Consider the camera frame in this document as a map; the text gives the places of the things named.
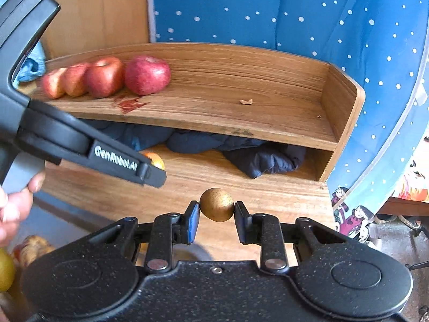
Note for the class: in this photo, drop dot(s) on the wooden cabinet panel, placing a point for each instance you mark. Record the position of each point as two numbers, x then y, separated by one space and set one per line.
87 25

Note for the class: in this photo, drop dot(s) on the wooden desk shelf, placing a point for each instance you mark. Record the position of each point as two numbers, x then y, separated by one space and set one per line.
239 91

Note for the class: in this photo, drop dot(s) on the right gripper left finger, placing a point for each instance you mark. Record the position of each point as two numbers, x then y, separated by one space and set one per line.
163 233

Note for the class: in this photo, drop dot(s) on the striped pepino melon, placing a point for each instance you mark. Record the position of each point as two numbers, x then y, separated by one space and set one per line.
32 248

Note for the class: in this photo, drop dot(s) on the light blue coat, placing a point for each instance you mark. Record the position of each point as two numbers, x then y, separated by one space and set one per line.
33 66

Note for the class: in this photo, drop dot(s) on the person's left hand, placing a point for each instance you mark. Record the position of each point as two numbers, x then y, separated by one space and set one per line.
15 207

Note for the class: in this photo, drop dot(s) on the rightmost dark red apple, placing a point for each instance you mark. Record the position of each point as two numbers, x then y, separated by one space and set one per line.
146 75

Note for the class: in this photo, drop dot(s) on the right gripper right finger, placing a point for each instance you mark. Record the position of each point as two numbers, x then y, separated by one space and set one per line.
266 231

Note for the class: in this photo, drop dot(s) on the leftmost red apple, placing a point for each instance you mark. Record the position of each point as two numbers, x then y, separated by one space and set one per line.
52 85

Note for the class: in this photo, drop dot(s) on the dark blue jacket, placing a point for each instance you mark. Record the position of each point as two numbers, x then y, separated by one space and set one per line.
252 156

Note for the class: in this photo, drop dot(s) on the yellow lemon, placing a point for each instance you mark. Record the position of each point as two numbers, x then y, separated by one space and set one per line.
7 270

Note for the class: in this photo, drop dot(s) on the colourful bed blanket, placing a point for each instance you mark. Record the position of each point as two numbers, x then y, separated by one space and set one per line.
413 184

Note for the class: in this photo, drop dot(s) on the small brown kiwi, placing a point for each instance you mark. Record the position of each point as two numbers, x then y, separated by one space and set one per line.
216 204

